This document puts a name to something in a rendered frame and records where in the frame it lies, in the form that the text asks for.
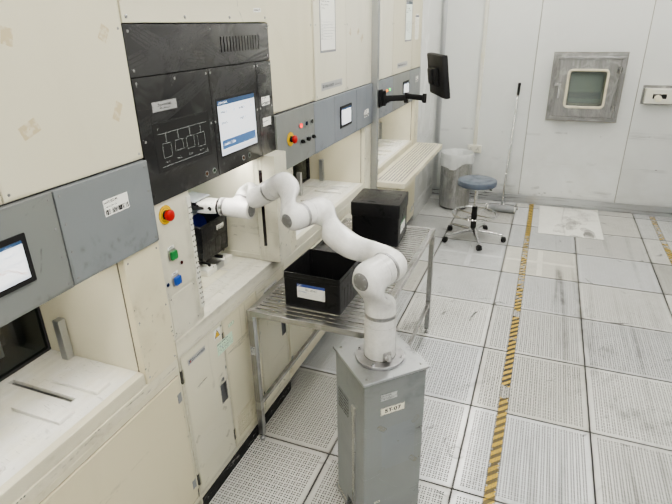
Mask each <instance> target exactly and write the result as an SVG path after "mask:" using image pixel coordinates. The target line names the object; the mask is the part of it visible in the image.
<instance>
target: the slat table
mask: <svg viewBox="0 0 672 504"><path fill-rule="evenodd" d="M341 223H342V224H344V225H345V226H346V227H348V228H349V229H350V230H351V231H352V219H351V218H345V219H344V220H343V221H342V222H341ZM435 230H436V228H429V227H421V226H412V225H406V232H405V234H404V236H403V238H402V240H401V241H400V243H399V245H398V247H392V246H390V247H392V248H394V249H396V250H398V251H399V252H400V253H402V254H403V256H404V257H405V259H406V261H407V271H406V273H405V275H404V276H403V277H402V278H401V279H400V280H399V281H398V282H397V281H396V282H395V283H397V284H394V283H393V284H391V286H388V287H386V289H385V293H388V294H390V295H392V296H393V297H394V298H395V300H396V299H397V298H398V296H399V294H400V292H401V291H402V289H403V287H404V285H405V284H406V282H407V280H408V279H409V277H410V275H411V273H412V272H413V270H414V268H415V266H416V265H417V263H418V261H419V260H420V258H421V256H422V254H423V253H424V251H425V249H426V247H427V246H428V244H429V254H428V271H427V287H426V304H425V308H424V310H423V312H422V314H421V316H420V318H419V321H418V323H417V325H416V327H415V329H414V331H413V334H412V336H411V338H410V340H409V342H408V345H409V346H410V347H411V346H412V343H413V341H414V339H415V337H416V334H417V332H418V328H419V326H421V323H422V321H423V319H424V317H425V321H424V329H426V330H425V331H424V332H425V333H428V330H427V329H429V323H430V307H431V292H432V276H433V260H434V255H433V253H434V245H435ZM415 233H416V234H415ZM423 234H424V235H423ZM426 234H427V235H426ZM416 235H417V236H416ZM409 236H410V237H409ZM424 236H426V237H424ZM417 237H418V238H417ZM409 238H410V239H409ZM417 239H418V240H417ZM410 240H411V241H410ZM418 241H419V242H418ZM410 242H411V243H410ZM418 243H419V244H418ZM409 244H411V245H409ZM417 245H418V246H417ZM409 246H410V247H409ZM401 247H402V248H401ZM417 247H419V248H417ZM408 248H409V249H408ZM399 249H401V250H399ZM416 249H418V250H416ZM407 250H408V251H407ZM415 251H416V252H415ZM406 252H407V253H406ZM413 253H414V254H413ZM404 254H405V255H404ZM411 255H413V256H411ZM409 257H411V258H409ZM412 257H413V258H412ZM407 259H409V260H407ZM409 262H410V263H409ZM394 286H395V287H394ZM389 288H391V289H389ZM393 288H394V289H393ZM284 289H285V286H284V276H283V277H282V278H281V279H280V280H279V281H278V282H276V283H275V284H274V285H273V286H272V287H271V288H270V289H269V290H268V291H267V292H266V293H265V294H264V295H262V296H261V297H260V298H259V299H258V300H257V301H256V302H255V303H254V304H253V305H252V306H251V307H250V308H249V309H247V310H246V313H247V321H248V331H249V341H250V346H252V347H255V354H256V356H255V355H251V361H252V371H253V381H254V391H255V401H256V411H257V420H258V432H259V434H260V435H261V437H260V439H261V440H265V439H266V436H265V435H264V434H265V433H266V422H265V411H264V402H265V401H266V400H267V398H268V397H269V396H270V395H271V393H272V392H273V391H274V389H275V388H276V387H277V385H278V384H279V383H280V382H281V380H282V379H283V378H284V376H285V375H286V374H287V372H288V371H289V370H290V369H291V367H292V366H293V365H294V363H295V362H296V361H297V359H298V358H299V357H300V356H301V354H302V353H303V352H304V350H305V349H306V348H307V346H308V345H309V344H310V343H311V341H312V340H313V339H314V337H315V336H316V335H317V333H318V332H319V331H320V330H321V331H326V332H332V333H337V334H342V335H347V336H352V337H357V338H364V329H360V328H364V325H360V324H364V320H365V318H364V317H365V314H362V313H365V307H362V306H365V304H364V300H363V298H362V297H361V295H360V294H359V293H358V294H357V295H359V296H355V297H354V298H353V300H352V301H351V302H350V303H349V305H348V306H347V307H346V308H345V310H344V311H343V312H342V313H345V314H342V313H341V315H336V316H333V315H334V314H329V313H325V314H322V313H324V312H320V313H317V312H319V311H314V310H309V309H304V308H300V307H295V306H290V305H286V301H285V300H284V299H285V293H283V292H285V290H284ZM392 289H393V290H392ZM279 291H280V292H279ZM389 291H392V292H389ZM276 294H278V295H276ZM281 295H284V296H281ZM273 297H276V298H273ZM279 298H282V299H279ZM355 298H358V299H355ZM271 300H274V301H271ZM276 301H279V302H276ZM353 301H356V302H353ZM282 302H285V303H282ZM268 303H271V304H268ZM273 304H276V305H273ZM351 304H354V305H351ZM279 305H282V306H279ZM265 306H268V307H265ZM270 307H273V308H270ZM290 307H293V308H290ZM275 308H279V309H275ZM295 308H298V309H295ZM261 309H264V310H261ZM300 309H303V310H300ZM360 309H363V310H360ZM266 310H270V311H266ZM287 310H289V311H287ZM306 310H309V311H306ZM271 311H275V312H271ZM291 311H295V312H291ZM311 311H314V312H311ZM276 312H278V313H276ZM297 312H300V313H297ZM356 312H360V313H356ZM284 313H285V314H284ZM302 313H305V314H302ZM287 314H291V315H287ZM307 314H311V315H307ZM292 315H296V316H292ZM313 315H316V316H313ZM353 315H356V316H353ZM297 316H301V317H297ZM318 316H321V317H318ZM338 316H341V317H338ZM358 316H361V317H358ZM302 317H306V318H302ZM323 317H325V318H323ZM343 317H345V318H343ZM256 318H261V319H266V320H271V321H276V322H281V323H286V324H291V325H296V326H301V327H306V328H311V329H315V330H314V332H313V333H312V334H311V336H310V337H309V338H308V339H307V341H306V342H305V343H304V345H303V346H302V347H301V348H300V350H299V351H298V352H297V353H296V355H295V356H294V358H293V359H292V360H291V361H290V362H289V364H288V365H287V366H286V367H285V369H284V370H283V371H282V372H281V374H280V375H279V376H278V378H277V379H276V380H275V381H274V383H273V384H272V385H271V386H270V388H269V389H268V390H267V391H266V393H265V394H264V395H263V389H262V378H261V367H260V356H259V345H258V334H257V323H256ZM308 318H312V319H308ZM329 318H332V319H329ZM351 318H352V319H351ZM313 319H317V320H313ZM334 319H337V320H334ZM354 319H358V320H354ZM318 320H322V321H318ZM339 320H342V321H339ZM360 320H363V321H360ZM329 322H333V323H329ZM350 322H353V323H350ZM334 323H338V324H334ZM355 323H358V324H355ZM339 324H340V325H339ZM346 325H348V326H346ZM350 326H354V327H350ZM355 327H359V328H355Z"/></svg>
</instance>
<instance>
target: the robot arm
mask: <svg viewBox="0 0 672 504"><path fill-rule="evenodd" d="M299 191H300V185H299V183H298V181H297V179H296V178H295V177H294V176H293V175H292V174H290V173H288V172H280V173H277V174H275V175H274V176H272V177H270V178H269V179H267V180H265V181H264V182H262V183H260V184H259V185H257V184H255V183H253V182H247V183H245V184H244V185H242V186H241V187H240V188H239V189H238V190H237V192H236V194H235V196H234V197H233V198H224V197H222V198H219V199H217V198H205V199H202V200H200V201H199V202H197V203H192V202H191V208H192V209H193V210H198V211H197V213H205V214H216V213H217V214H219V215H220V216H227V217H235V218H244V219H252V218H253V216H254V214H255V209H256V208H260V207H263V206H265V205H266V204H269V203H271V202H273V201H274V200H276V199H278V198H280V199H281V207H280V219H281V222H282V224H283V225H284V226H285V227H286V228H288V229H289V230H293V231H296V230H301V229H304V228H306V227H309V226H311V225H314V224H316V225H320V226H321V227H322V239H323V241H324V242H325V243H326V244H327V245H328V246H329V247H330V248H331V249H333V250H334V251H335V252H337V253H338V254H340V255H341V256H343V257H345V258H348V259H351V260H355V261H359V262H362V263H360V264H359V265H358V266H357V267H356V268H355V270H354V272H353V277H352V283H353V286H354V288H355V290H356V291H357V292H358V293H359V294H360V295H361V297H362V298H363V300H364V304H365V320H364V343H362V344H361V345H359V346H358V347H357V349H356V352H355V357H356V360H357V361H358V362H359V363H360V364H361V365H363V366H364V367H367V368H369V369H374V370H389V369H393V368H395V367H397V366H399V365H400V364H401V363H402V362H403V360H404V356H405V354H404V351H403V349H402V348H401V347H400V346H399V345H397V344H396V322H397V303H396V300H395V298H394V297H393V296H392V295H390V294H388V293H385V289H386V287H388V286H390V285H391V284H393V283H395V282H396V281H398V280H400V279H401V278H402V277H403V276H404V275H405V273H406V271H407V261H406V259H405V257H404V256H403V254H402V253H400V252H399V251H398V250H396V249H394V248H392V247H390V246H387V245H384V244H382V243H378V242H375V241H372V240H369V239H366V238H363V237H361V236H359V235H357V234H356V233H354V232H353V231H351V230H350V229H349V228H348V227H346V226H345V225H344V224H342V223H341V222H340V220H339V219H338V217H337V215H336V210H335V207H334V205H333V203H332V202H331V201H329V200H328V199H326V198H323V197H315V198H311V199H308V200H305V201H302V202H299V203H297V202H296V198H297V196H298V194H299ZM195 204H196V205H197V207H195Z"/></svg>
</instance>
